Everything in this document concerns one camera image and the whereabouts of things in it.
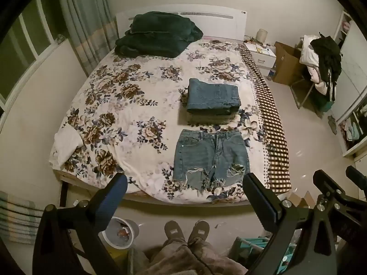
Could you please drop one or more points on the striped floor mat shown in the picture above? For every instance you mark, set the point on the striped floor mat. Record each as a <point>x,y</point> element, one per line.
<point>20,217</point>

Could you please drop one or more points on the grey slipper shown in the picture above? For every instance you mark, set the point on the grey slipper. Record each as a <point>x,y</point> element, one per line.
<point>199,231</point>
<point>175,232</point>

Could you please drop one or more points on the white bed headboard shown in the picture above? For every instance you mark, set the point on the white bed headboard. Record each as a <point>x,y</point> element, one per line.
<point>223,25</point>

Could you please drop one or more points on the white cloth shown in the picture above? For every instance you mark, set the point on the white cloth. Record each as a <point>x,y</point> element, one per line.
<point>66,146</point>

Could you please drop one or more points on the ripped denim shorts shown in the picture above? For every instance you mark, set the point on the ripped denim shorts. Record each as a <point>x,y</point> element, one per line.
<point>206,154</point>

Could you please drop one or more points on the white nightstand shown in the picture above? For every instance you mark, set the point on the white nightstand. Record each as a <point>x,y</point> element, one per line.
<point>265,58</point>

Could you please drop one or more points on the floral bed sheet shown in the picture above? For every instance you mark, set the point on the floral bed sheet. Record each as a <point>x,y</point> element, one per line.
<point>129,106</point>

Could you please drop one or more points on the white trash bin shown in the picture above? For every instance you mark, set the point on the white trash bin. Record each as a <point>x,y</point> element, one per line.
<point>120,232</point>

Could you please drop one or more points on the small cardboard box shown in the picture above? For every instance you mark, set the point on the small cardboard box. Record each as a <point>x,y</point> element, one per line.
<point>299,200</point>

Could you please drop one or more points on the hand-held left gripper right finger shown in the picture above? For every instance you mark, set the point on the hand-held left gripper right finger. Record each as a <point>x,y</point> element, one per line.
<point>259,199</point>

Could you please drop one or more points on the dark green blanket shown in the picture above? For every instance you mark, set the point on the dark green blanket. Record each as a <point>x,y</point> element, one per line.
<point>160,34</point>

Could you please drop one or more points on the teal basket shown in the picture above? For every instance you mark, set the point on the teal basket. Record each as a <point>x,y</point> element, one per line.
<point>252,247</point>

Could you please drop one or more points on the folded blue jeans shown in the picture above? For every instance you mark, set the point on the folded blue jeans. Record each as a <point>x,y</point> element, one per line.
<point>213,94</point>

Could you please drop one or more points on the green striped curtain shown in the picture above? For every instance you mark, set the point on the green striped curtain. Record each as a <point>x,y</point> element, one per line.
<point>86,20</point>

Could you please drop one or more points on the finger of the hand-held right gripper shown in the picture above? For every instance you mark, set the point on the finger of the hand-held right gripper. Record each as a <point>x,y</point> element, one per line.
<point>326,183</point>
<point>357,174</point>

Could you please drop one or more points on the black garment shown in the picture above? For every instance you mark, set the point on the black garment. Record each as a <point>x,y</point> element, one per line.
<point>328,56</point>

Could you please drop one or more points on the brown checked blanket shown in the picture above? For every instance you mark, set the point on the brown checked blanket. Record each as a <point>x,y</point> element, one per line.
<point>272,120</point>

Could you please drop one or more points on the folded olive garment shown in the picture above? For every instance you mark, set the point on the folded olive garment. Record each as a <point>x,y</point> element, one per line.
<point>200,119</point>

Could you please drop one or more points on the white wardrobe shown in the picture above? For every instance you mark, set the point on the white wardrobe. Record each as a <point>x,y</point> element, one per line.
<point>355,71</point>

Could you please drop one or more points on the pile of light clothes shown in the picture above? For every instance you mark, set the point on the pile of light clothes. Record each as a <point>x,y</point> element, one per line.
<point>308,50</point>

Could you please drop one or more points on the metal chair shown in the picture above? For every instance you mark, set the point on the metal chair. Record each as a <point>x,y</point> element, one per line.
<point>304,91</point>

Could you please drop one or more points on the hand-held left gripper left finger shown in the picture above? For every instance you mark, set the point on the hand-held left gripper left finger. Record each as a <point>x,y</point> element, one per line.
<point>113,196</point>

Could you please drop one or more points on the person's fuzzy brown pants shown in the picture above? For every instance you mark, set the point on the person's fuzzy brown pants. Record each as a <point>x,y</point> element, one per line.
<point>183,259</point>

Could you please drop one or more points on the large cardboard box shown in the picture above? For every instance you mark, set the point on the large cardboard box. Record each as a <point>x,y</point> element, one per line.
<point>286,63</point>

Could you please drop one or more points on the white framed window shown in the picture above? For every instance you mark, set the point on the white framed window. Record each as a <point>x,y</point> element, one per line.
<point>25,43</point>

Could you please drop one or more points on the cream table lamp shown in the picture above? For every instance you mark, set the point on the cream table lamp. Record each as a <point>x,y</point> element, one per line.
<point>261,35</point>

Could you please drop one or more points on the wooden bed frame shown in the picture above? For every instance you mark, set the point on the wooden bed frame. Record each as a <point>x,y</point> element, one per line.
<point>68,179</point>

